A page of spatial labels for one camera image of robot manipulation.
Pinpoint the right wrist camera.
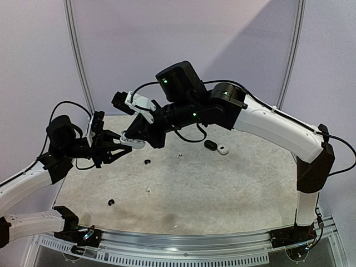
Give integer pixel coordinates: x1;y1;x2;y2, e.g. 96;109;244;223
111;91;157;124

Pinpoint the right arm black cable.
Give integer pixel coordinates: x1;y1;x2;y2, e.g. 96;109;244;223
133;79;356;176

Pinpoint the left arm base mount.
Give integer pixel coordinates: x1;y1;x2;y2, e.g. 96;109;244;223
54;225;103;248

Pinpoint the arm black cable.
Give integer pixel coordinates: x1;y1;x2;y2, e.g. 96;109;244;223
36;101;95;171
133;79;356;176

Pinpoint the left aluminium frame post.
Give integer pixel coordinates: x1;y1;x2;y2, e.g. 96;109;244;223
63;0;95;114

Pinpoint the aluminium frame post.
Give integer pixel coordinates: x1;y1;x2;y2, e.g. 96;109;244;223
63;0;95;114
276;0;306;110

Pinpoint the black earbud lower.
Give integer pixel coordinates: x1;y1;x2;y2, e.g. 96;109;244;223
108;199;115;206

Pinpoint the small white charging case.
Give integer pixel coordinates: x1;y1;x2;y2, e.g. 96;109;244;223
217;145;229;155

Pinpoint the white oval charging case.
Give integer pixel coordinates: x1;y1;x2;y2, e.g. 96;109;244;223
120;131;146;149

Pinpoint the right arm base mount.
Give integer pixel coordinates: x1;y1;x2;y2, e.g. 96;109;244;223
269;222;324;250

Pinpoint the aluminium front rail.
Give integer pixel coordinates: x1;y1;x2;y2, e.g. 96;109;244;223
25;216;348;266

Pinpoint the right aluminium frame post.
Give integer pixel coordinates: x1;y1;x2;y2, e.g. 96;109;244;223
276;0;306;110

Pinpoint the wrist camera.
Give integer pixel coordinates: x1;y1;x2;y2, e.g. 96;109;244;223
85;111;105;147
111;91;157;124

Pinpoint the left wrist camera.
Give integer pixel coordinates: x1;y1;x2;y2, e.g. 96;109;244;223
85;111;105;147

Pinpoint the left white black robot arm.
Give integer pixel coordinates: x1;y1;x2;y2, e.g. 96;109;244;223
1;112;134;247

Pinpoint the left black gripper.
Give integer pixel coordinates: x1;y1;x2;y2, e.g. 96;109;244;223
62;127;133;168

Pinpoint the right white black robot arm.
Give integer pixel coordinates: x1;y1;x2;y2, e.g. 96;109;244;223
125;61;335;243

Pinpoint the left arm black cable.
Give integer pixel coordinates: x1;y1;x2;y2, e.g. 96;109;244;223
36;101;95;171

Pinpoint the black charging case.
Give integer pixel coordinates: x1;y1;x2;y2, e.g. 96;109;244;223
204;140;217;151

